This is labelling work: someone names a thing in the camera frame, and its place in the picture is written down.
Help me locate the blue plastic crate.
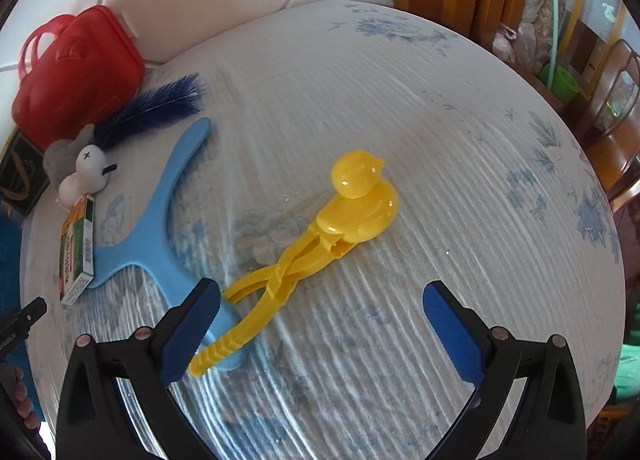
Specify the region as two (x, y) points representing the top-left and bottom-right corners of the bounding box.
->
(0, 212), (33, 381)

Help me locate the blue feather brush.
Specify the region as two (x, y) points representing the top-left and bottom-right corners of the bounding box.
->
(92, 72), (208, 151)

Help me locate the person's left hand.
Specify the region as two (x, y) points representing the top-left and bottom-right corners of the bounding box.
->
(11, 365), (42, 433)

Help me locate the light green hose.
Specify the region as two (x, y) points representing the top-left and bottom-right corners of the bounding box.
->
(544, 0), (562, 86)

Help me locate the green medicine box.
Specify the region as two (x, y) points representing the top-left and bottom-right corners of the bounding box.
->
(59, 192), (97, 308)

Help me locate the wooden chair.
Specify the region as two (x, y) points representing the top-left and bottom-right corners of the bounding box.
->
(570, 37), (640, 211)

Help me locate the white plush toy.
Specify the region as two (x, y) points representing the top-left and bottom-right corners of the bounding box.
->
(56, 142), (118, 211)

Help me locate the white blue printed tablecloth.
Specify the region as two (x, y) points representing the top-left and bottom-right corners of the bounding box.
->
(20, 0), (626, 460)

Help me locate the red toy suitcase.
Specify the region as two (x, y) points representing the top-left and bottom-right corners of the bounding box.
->
(11, 5), (146, 151)

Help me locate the green bucket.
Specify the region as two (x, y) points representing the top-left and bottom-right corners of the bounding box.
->
(539, 62), (581, 98)

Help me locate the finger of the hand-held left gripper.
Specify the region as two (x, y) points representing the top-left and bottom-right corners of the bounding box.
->
(0, 297), (48, 337)

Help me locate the blue plastic boomerang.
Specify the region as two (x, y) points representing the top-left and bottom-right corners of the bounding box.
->
(87, 116), (246, 371)

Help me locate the black box with gold print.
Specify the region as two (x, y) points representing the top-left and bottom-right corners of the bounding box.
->
(0, 130), (51, 216)

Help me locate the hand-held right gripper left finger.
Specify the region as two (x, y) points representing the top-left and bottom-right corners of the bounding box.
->
(55, 277), (222, 460)

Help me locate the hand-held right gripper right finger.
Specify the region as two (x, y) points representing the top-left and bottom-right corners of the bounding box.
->
(422, 280), (587, 460)

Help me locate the grey plush toy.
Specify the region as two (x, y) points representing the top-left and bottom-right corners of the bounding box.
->
(42, 124), (96, 181)

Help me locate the crinkled plastic bag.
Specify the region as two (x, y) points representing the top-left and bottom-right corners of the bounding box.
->
(492, 0), (551, 66)

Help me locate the green cloth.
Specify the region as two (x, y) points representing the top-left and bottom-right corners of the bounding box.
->
(614, 340), (640, 403)

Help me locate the yellow duck snowball clip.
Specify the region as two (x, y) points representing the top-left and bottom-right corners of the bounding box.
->
(189, 150), (401, 378)

